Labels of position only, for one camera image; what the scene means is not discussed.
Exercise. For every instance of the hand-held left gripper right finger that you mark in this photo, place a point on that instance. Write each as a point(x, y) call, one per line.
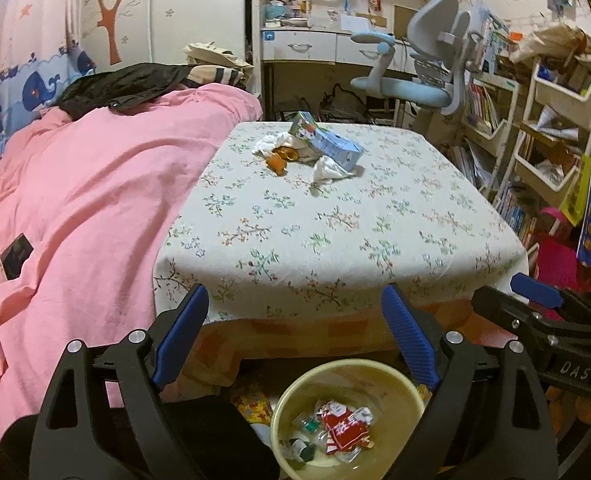
point(410, 340)

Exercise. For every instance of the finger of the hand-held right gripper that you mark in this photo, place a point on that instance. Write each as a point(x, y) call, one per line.
point(538, 291)
point(500, 307)

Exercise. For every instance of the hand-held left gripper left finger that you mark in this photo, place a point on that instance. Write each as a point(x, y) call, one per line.
point(180, 340)

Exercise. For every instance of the cream round waste bin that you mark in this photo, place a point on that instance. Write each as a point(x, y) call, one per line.
point(355, 380)

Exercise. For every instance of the red snack packet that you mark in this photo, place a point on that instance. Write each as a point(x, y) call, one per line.
point(345, 427)

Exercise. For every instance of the clear plastic bottle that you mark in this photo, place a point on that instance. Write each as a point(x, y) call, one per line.
point(309, 426)

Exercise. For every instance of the blue drink carton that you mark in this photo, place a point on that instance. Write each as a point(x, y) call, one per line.
point(330, 142)

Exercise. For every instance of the red bag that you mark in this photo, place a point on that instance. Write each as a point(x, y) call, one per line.
point(560, 260)

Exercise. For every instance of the yellow patterned cloth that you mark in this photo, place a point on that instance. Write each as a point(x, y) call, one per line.
point(253, 405)

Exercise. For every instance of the yellow paper bag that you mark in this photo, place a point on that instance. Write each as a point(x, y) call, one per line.
point(575, 195)

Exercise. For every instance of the white storage cart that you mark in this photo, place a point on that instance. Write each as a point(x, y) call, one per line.
point(550, 175)

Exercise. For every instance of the floral tablecloth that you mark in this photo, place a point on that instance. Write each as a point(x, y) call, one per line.
point(325, 235)

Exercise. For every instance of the pink blanket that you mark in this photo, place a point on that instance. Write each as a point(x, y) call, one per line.
point(100, 210)

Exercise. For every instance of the black phone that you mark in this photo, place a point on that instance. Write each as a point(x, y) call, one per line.
point(16, 257)

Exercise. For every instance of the orange peel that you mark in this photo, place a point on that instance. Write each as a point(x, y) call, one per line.
point(277, 162)

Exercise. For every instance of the blue grey desk chair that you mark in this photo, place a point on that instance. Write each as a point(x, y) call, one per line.
point(400, 87)

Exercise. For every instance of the black jacket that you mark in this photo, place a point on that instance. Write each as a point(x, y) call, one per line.
point(125, 85)

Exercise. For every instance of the striped pillow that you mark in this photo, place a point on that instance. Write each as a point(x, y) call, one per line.
point(210, 76)

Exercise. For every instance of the beige canvas bag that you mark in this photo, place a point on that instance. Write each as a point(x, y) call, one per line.
point(210, 52)

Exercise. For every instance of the brown cork board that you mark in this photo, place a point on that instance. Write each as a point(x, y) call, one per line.
point(404, 16)

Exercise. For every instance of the white desk with drawers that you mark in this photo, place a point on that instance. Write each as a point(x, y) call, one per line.
point(300, 45)

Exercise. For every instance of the white wardrobe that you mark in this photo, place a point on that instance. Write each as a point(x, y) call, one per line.
point(190, 10)

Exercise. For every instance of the light blue container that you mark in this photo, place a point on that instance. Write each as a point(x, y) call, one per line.
point(275, 14)

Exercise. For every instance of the pink whale print curtain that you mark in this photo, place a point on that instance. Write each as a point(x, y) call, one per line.
point(25, 35)

